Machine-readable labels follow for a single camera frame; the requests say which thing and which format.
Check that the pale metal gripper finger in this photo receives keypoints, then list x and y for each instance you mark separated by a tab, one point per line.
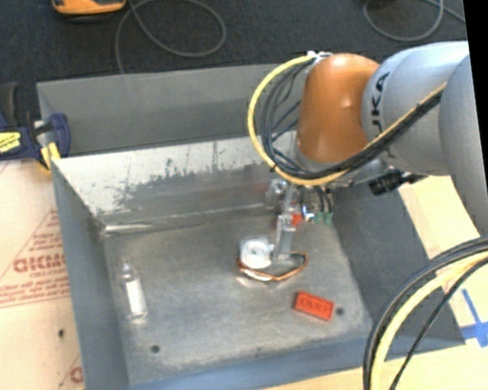
276	192
285	240

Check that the clear plastic bottle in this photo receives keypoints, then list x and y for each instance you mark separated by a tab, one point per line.
134	293

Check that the red flat box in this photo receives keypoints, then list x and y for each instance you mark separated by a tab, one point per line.
313	305

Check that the grey metal bin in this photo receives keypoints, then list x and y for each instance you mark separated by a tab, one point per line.
206	310

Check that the black cylinder on white bracket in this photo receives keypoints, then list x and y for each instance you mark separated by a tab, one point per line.
385	183

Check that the brown cardboard board, red print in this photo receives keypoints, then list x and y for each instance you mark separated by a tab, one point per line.
22	272

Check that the white round cup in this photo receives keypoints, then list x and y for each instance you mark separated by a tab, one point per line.
254	253

